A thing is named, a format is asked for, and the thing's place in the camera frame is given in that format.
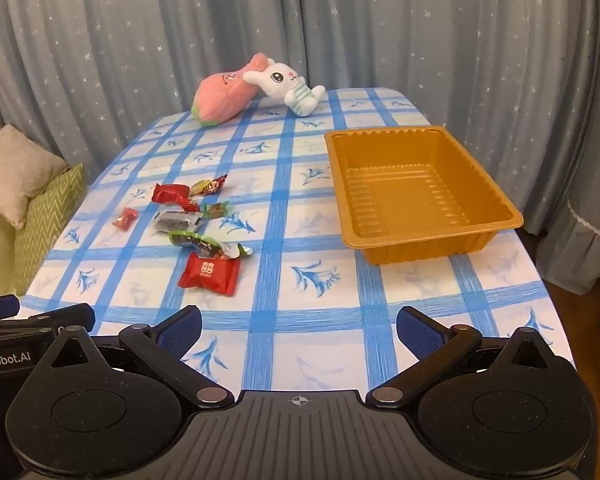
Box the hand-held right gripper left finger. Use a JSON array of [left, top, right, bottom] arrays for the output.
[[40, 305, 236, 413]]

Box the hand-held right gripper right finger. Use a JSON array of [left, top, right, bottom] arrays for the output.
[[365, 306, 558, 408]]

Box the red square snack packet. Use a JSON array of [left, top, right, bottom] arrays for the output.
[[178, 252, 242, 295]]

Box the green dark snack packet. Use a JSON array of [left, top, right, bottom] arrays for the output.
[[169, 229, 254, 261]]

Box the small red candy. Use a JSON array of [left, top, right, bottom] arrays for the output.
[[112, 207, 138, 232]]

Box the silver dark snack packet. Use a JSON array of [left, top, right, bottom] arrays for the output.
[[154, 211, 203, 234]]

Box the small green candy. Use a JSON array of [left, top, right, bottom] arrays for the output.
[[201, 201, 233, 220]]

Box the red twisted candy wrapper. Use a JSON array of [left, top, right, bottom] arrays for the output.
[[152, 183, 200, 212]]

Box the orange plastic tray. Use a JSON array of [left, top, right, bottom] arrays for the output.
[[324, 126, 525, 267]]

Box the dark red candy packet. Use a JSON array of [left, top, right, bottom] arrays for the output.
[[202, 174, 229, 196]]

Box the green zigzag cushion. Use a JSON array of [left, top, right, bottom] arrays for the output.
[[14, 162, 88, 297]]

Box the blue checked tablecloth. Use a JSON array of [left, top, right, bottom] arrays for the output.
[[17, 87, 576, 396]]

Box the beige pillow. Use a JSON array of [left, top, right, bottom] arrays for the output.
[[0, 124, 68, 231]]

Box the grey lace-trimmed appliance cover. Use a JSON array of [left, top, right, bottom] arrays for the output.
[[535, 0, 600, 296]]

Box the pink plush toy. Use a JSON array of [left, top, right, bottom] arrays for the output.
[[192, 53, 276, 127]]

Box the white rabbit plush toy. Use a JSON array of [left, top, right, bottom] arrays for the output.
[[242, 60, 327, 117]]

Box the grey star curtain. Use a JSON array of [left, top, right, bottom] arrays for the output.
[[0, 0, 600, 221]]

